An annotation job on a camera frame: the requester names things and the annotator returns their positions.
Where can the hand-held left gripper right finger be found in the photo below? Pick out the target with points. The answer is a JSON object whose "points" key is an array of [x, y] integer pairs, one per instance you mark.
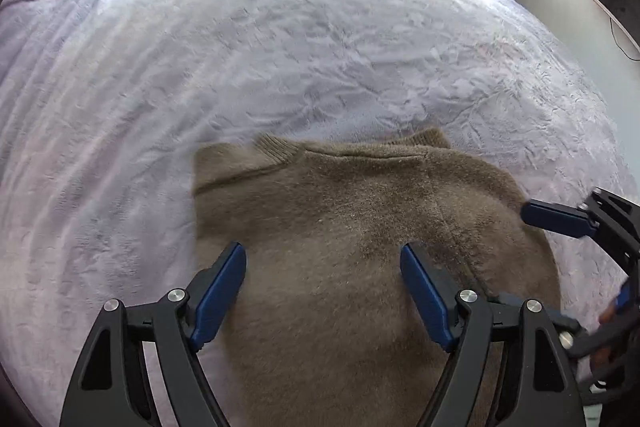
{"points": [[425, 292]]}

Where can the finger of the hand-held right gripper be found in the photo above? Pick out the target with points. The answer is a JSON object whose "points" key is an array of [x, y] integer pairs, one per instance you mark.
{"points": [[575, 343], [555, 217]]}

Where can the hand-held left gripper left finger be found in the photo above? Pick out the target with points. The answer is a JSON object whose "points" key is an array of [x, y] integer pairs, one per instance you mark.
{"points": [[222, 287]]}

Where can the brown knitted sweater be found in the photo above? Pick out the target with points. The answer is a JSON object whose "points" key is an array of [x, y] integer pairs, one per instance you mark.
{"points": [[340, 232]]}

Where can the lavender embossed bed blanket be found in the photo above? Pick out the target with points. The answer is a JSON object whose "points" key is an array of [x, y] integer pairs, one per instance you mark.
{"points": [[250, 57]]}

